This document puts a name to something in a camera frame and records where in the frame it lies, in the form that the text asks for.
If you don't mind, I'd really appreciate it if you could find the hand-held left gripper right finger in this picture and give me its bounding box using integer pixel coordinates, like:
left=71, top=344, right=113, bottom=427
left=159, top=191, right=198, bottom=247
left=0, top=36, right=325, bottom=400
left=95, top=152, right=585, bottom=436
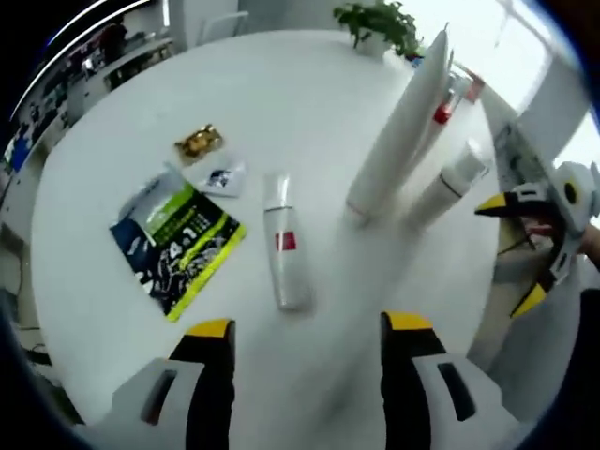
left=379, top=309, right=508, bottom=450

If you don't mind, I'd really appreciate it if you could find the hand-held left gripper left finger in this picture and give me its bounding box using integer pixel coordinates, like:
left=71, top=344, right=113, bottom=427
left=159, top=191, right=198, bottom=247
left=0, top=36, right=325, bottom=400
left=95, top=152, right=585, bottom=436
left=111, top=318, right=238, bottom=450

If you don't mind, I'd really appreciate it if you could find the small red label skincare bottle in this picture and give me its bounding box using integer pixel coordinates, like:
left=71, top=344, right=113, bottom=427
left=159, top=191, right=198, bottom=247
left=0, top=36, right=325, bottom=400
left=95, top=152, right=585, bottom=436
left=261, top=172, right=315, bottom=312
left=406, top=139, right=494, bottom=227

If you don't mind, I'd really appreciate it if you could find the red collar skincare bottle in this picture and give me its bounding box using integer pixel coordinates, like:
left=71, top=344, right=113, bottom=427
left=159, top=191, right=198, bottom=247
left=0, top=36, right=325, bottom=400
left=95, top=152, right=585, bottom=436
left=421, top=74, right=464, bottom=161

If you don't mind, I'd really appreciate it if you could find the green black skincare sachet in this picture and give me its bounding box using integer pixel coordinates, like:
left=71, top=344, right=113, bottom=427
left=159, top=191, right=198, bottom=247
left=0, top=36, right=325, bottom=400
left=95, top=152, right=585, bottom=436
left=109, top=171, right=249, bottom=323

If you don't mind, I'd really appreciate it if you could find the white skincare tube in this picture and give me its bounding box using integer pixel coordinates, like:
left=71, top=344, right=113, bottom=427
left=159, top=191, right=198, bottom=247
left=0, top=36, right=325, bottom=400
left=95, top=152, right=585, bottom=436
left=345, top=28, right=455, bottom=227

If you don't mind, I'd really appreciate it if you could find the clear skincare sachet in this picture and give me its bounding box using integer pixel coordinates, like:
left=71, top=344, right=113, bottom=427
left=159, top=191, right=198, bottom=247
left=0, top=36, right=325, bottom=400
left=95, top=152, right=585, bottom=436
left=186, top=157, right=248, bottom=200

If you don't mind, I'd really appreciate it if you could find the gold skincare sachet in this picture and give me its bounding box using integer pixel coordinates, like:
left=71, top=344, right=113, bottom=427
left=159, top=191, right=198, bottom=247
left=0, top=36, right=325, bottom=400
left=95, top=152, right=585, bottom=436
left=173, top=122, right=227, bottom=164

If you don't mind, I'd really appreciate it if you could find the person's right hand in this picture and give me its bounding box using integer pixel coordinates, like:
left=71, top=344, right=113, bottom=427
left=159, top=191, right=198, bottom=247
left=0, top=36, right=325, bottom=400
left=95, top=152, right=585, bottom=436
left=579, top=227, right=600, bottom=258

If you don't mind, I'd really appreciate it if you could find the white mesh office chair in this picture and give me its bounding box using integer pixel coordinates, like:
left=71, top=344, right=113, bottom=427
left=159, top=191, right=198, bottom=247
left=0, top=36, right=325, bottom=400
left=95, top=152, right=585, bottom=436
left=468, top=83, right=590, bottom=407

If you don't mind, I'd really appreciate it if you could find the green potted plant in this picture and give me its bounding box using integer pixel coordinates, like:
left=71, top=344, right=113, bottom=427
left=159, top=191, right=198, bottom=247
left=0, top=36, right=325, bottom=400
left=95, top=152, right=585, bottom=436
left=332, top=0, right=424, bottom=61

